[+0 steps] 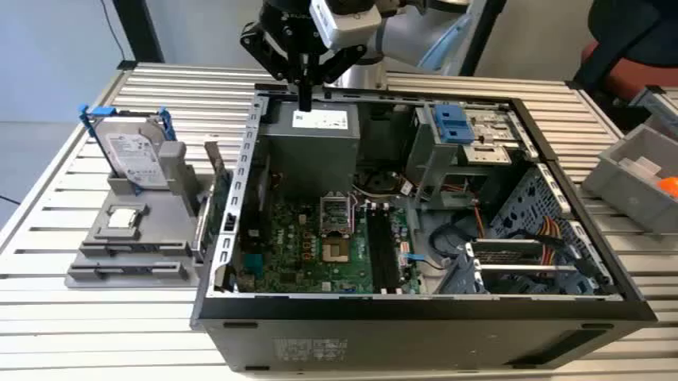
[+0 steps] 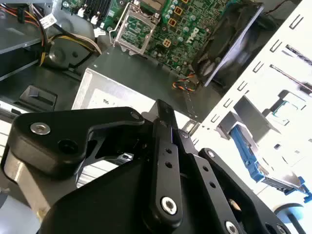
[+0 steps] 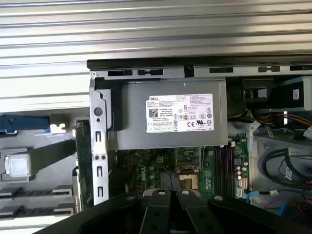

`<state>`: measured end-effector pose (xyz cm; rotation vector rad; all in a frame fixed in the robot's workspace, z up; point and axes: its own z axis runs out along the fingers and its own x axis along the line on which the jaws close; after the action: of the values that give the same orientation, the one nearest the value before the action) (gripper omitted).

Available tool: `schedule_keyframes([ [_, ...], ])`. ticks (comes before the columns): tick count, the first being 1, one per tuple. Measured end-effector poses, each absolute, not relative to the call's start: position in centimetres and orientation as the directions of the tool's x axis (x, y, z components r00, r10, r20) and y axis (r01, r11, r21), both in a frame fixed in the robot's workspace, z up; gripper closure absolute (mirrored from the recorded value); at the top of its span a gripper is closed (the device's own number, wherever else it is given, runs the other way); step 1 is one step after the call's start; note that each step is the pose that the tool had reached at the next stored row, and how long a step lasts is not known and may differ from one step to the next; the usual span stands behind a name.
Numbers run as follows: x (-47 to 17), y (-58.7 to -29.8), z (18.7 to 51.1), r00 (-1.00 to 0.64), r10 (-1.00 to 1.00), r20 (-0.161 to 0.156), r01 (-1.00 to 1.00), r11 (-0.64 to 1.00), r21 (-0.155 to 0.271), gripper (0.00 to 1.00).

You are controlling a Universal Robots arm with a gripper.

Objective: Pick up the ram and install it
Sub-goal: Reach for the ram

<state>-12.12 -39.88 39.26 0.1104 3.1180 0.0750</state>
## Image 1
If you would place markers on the blue plastic drive latch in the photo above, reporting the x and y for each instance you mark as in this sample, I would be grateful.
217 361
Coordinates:
449 119

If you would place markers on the white block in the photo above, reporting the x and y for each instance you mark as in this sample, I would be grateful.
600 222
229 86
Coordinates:
638 164

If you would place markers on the hard disk in blue carrier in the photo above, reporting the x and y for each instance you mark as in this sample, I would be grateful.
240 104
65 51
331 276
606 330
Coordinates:
129 155

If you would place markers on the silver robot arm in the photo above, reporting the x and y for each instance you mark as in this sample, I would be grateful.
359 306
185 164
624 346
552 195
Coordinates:
409 35

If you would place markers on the green graphics card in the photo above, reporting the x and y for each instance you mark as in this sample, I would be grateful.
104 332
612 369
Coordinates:
213 222

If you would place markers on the black PC case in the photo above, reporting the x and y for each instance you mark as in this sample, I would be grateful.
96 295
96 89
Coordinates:
371 345

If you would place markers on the grey parts rack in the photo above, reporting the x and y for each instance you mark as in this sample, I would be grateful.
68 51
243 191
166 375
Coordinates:
158 222

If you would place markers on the orange ball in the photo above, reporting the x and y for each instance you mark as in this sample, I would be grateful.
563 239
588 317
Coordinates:
668 186

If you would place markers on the grey power supply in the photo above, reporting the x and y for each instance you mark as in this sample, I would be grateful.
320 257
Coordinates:
312 166

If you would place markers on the teal board connector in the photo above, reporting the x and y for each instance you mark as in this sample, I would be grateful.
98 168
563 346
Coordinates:
253 264

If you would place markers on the grey metal drive cage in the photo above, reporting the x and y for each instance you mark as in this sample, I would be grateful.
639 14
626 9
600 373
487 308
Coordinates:
487 156

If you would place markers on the silver CPU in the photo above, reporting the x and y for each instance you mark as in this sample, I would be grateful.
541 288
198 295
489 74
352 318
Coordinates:
121 219

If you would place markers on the CPU socket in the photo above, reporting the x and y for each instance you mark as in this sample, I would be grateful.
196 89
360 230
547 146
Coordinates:
336 250

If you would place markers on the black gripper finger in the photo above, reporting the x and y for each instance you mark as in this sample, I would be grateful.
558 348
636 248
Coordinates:
267 55
341 63

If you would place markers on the black rear port block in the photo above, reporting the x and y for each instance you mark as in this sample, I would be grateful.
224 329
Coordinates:
252 218

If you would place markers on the black CPU cooler fan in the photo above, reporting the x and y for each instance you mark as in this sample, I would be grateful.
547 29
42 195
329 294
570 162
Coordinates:
380 182

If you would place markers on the black RAM slot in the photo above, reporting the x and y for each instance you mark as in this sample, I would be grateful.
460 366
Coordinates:
388 250
373 250
380 250

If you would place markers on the grey storage tray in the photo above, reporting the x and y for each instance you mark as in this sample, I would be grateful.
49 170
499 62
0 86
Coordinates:
656 104

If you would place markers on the grey plastic bin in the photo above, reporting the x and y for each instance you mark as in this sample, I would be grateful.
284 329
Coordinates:
624 194

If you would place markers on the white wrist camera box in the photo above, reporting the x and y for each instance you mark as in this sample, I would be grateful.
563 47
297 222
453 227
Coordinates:
347 24

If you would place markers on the black frame post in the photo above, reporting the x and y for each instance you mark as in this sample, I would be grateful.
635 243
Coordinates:
145 31
484 31

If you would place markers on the grey metal disk bay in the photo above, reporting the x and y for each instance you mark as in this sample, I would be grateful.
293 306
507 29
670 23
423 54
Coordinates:
529 268

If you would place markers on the red and black office chair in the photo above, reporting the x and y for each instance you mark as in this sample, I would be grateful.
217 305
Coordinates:
624 75

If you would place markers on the green motherboard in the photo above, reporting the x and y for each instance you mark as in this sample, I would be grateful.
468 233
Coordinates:
296 266

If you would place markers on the black square chipset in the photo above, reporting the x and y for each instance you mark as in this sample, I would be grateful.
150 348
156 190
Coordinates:
288 278

